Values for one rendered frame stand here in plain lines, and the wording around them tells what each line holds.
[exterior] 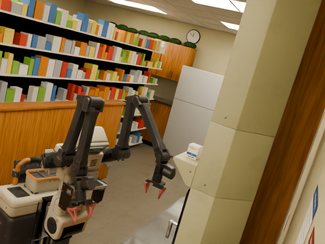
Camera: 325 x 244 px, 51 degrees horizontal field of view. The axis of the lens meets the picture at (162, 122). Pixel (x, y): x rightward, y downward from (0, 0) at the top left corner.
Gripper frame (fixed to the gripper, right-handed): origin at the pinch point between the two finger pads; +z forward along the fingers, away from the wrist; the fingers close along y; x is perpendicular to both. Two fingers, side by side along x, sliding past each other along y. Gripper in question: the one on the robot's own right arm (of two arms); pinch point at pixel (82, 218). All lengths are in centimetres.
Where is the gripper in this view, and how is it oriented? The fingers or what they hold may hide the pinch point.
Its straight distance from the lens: 192.3
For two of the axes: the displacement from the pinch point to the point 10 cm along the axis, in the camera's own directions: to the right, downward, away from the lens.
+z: 1.1, 9.9, -1.0
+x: -7.8, 1.4, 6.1
